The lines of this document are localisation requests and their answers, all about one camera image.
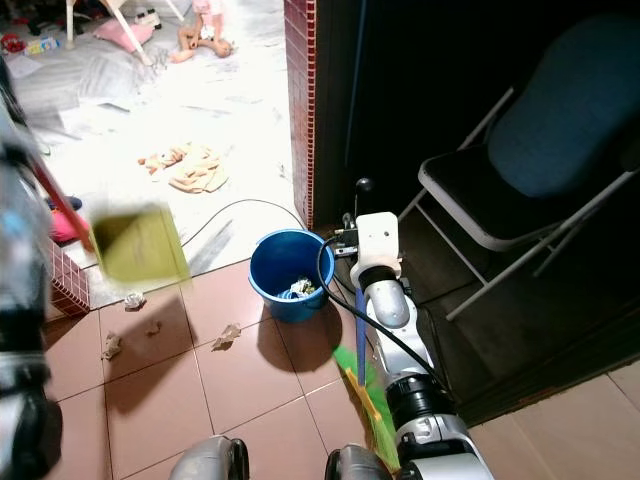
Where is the green broom with blue handle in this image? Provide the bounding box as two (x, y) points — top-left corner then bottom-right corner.
(332, 177), (403, 473)

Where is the yellow dustpan with red handle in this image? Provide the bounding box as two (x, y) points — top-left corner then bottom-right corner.
(24, 150), (193, 288)

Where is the grey patterned floor mat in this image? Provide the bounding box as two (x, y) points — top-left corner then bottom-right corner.
(10, 48), (193, 133)

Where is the crumpled trash in bucket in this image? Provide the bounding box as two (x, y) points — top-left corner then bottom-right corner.
(284, 279), (320, 302)

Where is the blue plastic bucket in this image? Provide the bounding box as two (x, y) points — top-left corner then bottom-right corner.
(248, 228), (337, 324)

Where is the beige crumpled cloth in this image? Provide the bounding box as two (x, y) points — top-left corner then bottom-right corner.
(168, 143), (230, 195)

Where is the small orange plush toy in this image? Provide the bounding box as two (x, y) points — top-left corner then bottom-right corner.
(139, 148), (185, 177)

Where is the grey right robot leg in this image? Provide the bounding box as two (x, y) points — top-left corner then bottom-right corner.
(324, 444), (397, 480)

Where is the grey robot leg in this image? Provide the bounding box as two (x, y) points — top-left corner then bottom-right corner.
(324, 444), (397, 480)
(168, 434), (250, 480)

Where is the black folding chair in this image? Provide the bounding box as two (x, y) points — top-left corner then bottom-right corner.
(400, 14), (640, 323)

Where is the baby doll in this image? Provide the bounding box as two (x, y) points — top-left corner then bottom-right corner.
(168, 0), (233, 64)

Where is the grey left robot leg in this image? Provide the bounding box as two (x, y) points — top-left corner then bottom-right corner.
(168, 434), (250, 480)

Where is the pink pillow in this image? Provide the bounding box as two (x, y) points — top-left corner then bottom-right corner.
(92, 19), (157, 53)

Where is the white wooden stand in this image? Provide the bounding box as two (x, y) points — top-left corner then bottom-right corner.
(64, 0), (163, 67)

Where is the red toy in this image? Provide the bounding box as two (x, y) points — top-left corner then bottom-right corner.
(0, 32), (27, 55)

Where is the colourful toy box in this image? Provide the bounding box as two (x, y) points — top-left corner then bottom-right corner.
(25, 37), (62, 57)

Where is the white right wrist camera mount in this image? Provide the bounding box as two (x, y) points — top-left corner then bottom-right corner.
(349, 211), (402, 292)

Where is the thin black floor cable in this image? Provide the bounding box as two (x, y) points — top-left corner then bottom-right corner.
(184, 197), (307, 247)

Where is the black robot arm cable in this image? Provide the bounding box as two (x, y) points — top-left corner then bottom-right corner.
(314, 234), (453, 393)

